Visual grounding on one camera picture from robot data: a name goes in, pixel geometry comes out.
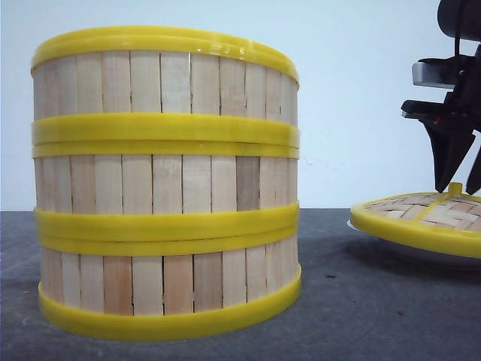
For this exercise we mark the bamboo steamer basket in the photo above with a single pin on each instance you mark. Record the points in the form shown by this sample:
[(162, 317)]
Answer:
[(175, 297), (156, 90), (143, 200)]

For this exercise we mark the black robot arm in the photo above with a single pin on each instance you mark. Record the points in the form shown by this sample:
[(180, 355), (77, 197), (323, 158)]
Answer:
[(460, 20)]

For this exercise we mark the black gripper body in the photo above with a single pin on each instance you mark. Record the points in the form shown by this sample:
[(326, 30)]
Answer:
[(458, 114)]

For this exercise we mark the bamboo steamer lid yellow rim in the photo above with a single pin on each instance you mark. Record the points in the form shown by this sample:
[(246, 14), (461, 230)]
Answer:
[(446, 223)]

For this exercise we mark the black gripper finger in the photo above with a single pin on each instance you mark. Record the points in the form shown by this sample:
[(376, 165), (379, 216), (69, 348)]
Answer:
[(473, 180), (443, 149)]

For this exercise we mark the white plate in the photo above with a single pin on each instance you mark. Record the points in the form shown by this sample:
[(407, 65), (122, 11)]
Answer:
[(426, 254)]

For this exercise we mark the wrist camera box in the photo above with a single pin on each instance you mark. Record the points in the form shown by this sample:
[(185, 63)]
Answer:
[(439, 73)]

